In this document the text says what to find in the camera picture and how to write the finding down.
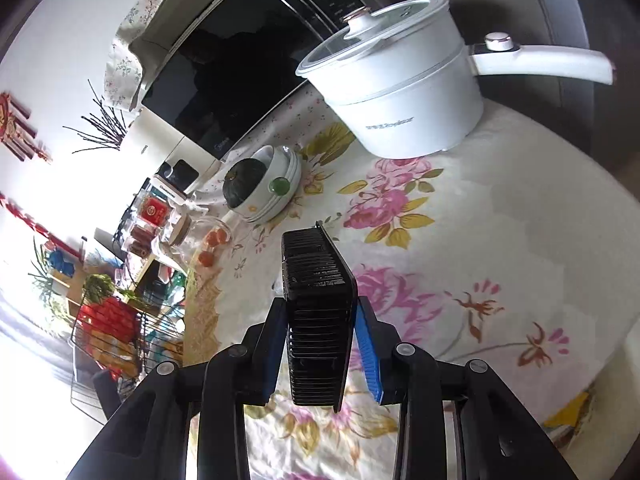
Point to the red labelled jar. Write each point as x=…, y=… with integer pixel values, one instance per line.
x=152, y=210

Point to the small orange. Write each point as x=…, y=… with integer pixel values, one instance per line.
x=206, y=258
x=216, y=238

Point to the black plastic tray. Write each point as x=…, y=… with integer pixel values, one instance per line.
x=315, y=310

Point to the dark green squash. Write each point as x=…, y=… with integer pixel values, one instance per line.
x=240, y=182

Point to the black microwave oven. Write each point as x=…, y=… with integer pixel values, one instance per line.
x=220, y=70

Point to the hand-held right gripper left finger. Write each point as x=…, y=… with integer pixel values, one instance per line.
x=272, y=360

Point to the red wall decoration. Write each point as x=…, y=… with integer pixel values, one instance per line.
x=17, y=125

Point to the floral tablecloth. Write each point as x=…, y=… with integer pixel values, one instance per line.
x=475, y=240

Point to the yellow snack wrapper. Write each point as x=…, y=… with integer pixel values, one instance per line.
x=570, y=410

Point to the small-flower white cloth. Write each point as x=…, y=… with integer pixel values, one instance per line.
x=125, y=60
x=300, y=120

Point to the white electric pot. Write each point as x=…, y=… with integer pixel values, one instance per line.
x=410, y=100

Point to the white kitchen appliance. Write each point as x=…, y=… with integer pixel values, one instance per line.
x=172, y=180

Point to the dark twig decoration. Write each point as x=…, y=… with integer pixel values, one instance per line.
x=102, y=120

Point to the white ceramic bowl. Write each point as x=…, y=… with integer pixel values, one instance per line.
x=272, y=160

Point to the glass teapot with wooden lid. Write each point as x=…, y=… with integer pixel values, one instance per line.
x=180, y=245

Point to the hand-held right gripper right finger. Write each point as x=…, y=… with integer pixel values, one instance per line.
x=370, y=360

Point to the white ceramic plate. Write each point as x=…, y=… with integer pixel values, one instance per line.
x=292, y=190

